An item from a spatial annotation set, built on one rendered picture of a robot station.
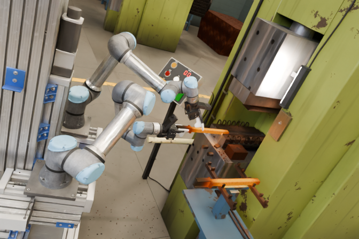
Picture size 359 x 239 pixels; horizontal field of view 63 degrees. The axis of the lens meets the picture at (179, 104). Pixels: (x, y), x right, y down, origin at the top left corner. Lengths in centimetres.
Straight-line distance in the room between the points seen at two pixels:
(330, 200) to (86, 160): 157
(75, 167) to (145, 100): 44
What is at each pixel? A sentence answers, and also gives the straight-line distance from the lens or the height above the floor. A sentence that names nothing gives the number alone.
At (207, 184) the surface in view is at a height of 99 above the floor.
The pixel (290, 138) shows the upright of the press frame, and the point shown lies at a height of 125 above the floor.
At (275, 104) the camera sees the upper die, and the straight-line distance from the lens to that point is 208.
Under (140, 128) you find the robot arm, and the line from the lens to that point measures 173.
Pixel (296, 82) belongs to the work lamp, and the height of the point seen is 155.
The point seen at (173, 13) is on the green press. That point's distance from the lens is 662.
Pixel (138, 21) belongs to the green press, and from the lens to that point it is 660.
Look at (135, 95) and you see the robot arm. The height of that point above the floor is 127.
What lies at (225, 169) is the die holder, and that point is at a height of 86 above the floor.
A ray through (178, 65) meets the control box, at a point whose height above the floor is 118.
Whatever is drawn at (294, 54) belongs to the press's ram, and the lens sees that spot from 187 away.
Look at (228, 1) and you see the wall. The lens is 1134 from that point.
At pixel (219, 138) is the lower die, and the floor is 95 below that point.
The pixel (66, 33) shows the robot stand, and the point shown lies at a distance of 142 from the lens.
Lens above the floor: 192
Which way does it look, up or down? 25 degrees down
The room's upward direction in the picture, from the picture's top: 22 degrees clockwise
